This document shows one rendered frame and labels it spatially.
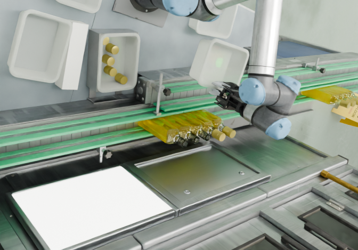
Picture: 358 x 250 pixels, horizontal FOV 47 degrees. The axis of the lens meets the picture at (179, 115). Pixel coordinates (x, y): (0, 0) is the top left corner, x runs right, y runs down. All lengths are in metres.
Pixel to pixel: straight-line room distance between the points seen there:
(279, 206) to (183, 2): 0.81
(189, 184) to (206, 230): 0.23
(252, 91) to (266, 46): 0.13
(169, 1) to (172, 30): 0.35
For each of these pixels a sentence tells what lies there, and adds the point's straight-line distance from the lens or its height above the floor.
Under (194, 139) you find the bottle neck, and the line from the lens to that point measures 1.52.
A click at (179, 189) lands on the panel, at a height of 1.22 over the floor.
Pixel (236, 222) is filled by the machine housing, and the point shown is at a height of 1.43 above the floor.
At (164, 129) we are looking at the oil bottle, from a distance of 1.53.
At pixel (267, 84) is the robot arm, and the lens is 1.20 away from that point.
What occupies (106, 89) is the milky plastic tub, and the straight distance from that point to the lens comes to 1.58.
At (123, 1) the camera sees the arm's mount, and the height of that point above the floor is 0.76.
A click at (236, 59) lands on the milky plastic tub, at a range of 1.63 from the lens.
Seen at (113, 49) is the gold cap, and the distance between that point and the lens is 1.58.
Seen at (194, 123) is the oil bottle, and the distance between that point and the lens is 1.60.
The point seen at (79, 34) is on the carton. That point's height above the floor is 0.81.
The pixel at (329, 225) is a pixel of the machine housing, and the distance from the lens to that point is 1.56.
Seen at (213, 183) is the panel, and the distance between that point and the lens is 1.53.
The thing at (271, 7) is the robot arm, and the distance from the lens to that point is 1.22.
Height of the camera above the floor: 2.12
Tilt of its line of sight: 44 degrees down
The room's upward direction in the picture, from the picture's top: 119 degrees clockwise
